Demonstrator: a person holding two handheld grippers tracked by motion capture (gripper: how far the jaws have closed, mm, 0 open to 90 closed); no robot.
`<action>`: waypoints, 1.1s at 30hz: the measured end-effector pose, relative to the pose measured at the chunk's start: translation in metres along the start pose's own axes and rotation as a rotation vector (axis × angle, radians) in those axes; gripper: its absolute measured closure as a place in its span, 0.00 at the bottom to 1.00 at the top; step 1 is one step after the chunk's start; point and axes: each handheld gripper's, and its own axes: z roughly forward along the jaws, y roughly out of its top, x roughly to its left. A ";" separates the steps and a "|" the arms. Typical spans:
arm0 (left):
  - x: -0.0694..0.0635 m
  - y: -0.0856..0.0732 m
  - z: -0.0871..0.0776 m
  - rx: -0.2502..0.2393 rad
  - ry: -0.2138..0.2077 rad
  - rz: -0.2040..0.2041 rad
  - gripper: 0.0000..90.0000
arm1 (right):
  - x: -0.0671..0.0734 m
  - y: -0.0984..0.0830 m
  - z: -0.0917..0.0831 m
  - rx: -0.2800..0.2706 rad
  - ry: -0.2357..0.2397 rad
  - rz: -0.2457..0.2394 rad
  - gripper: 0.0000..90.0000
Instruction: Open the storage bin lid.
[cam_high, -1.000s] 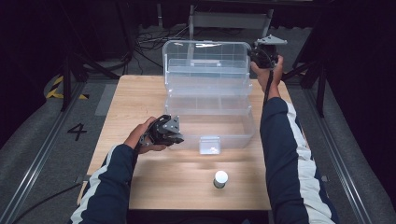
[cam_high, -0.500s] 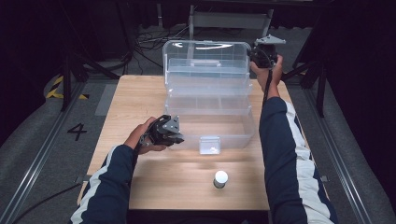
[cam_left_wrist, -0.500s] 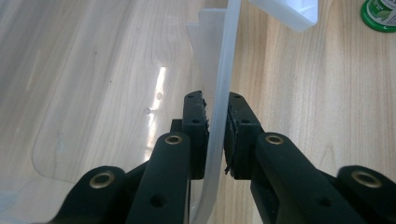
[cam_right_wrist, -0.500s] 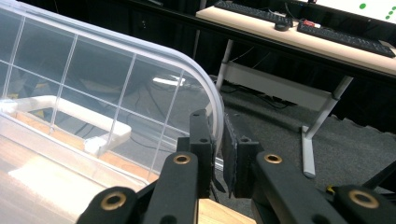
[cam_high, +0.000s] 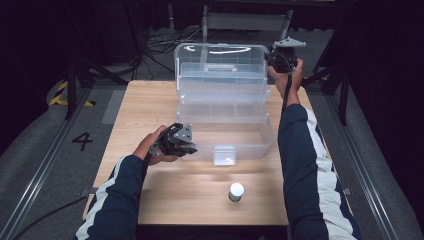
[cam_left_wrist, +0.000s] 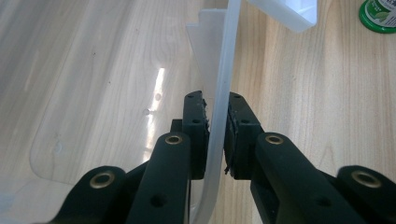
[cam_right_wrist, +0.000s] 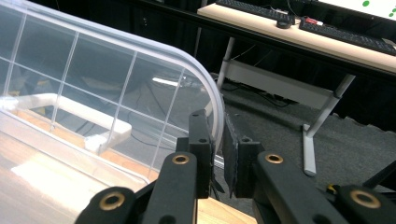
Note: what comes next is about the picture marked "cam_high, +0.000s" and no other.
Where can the clear plastic storage box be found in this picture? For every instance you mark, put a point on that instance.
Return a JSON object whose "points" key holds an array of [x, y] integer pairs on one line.
{"points": [[223, 113]]}

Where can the black metal stand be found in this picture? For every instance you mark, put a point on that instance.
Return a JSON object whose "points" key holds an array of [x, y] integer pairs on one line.
{"points": [[70, 83], [343, 96]]}

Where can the small grey floor tape piece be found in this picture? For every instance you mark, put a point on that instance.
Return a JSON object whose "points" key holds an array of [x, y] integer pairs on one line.
{"points": [[88, 191]]}

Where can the small bottle with white cap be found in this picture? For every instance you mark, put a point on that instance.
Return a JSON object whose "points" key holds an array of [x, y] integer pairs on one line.
{"points": [[236, 191]]}

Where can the grey floor patch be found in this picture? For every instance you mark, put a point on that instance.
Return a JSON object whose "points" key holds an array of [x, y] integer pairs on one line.
{"points": [[113, 106]]}

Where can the person's left hand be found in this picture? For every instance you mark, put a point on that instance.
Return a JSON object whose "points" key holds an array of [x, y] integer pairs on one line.
{"points": [[146, 150]]}

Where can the person's right hand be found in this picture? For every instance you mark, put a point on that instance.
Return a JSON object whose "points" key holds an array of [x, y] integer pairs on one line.
{"points": [[295, 81]]}

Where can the grey metal stand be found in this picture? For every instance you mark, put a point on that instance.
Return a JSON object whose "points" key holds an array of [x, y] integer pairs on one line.
{"points": [[245, 20]]}

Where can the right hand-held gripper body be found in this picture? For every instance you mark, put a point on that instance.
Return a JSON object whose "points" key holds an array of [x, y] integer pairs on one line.
{"points": [[285, 60]]}

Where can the yellow black floor tape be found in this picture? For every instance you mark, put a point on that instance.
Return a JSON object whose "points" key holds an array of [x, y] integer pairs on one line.
{"points": [[56, 100]]}

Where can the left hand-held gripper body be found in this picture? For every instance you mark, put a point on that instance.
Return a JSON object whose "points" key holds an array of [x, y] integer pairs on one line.
{"points": [[173, 140]]}

